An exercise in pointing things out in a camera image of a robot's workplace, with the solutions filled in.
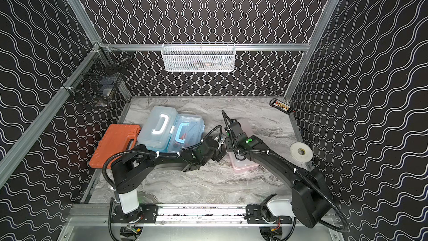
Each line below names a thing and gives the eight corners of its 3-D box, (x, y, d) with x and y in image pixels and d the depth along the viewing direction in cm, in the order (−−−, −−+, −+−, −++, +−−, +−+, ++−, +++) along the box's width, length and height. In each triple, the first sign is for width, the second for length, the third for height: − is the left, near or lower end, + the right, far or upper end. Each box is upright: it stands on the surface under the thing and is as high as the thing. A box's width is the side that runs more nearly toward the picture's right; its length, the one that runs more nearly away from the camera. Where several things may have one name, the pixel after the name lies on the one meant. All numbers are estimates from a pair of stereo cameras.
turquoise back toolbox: (138, 152, 95) (129, 141, 86) (148, 118, 111) (142, 106, 101) (173, 152, 95) (168, 141, 86) (179, 118, 111) (175, 106, 101)
